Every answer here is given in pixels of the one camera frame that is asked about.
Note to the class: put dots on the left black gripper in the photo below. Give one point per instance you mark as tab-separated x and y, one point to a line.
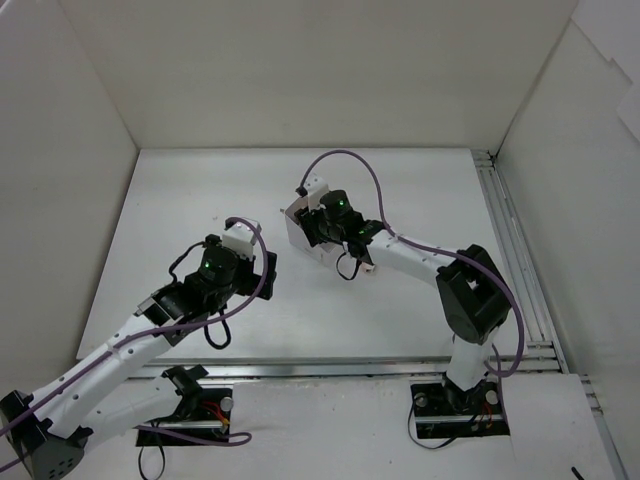
265	279

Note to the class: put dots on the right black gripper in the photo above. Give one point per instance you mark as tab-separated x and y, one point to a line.
308	226

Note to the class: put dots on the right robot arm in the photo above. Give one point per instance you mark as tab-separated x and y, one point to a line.
473	304

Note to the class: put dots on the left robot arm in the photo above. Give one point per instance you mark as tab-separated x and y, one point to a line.
53	428

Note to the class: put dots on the white three-compartment organizer box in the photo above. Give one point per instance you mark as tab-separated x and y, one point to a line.
325	254

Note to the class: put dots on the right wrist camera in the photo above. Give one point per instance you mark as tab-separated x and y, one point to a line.
312	189

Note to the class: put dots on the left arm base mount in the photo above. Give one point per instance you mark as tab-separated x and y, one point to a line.
204	411

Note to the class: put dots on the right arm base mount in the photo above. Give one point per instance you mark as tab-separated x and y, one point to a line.
433	417

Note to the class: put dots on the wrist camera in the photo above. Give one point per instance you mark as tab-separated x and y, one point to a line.
312	189
240	236

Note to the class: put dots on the aluminium frame rail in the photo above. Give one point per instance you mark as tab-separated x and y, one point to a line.
540	330

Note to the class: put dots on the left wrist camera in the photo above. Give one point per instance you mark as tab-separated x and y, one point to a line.
240	236

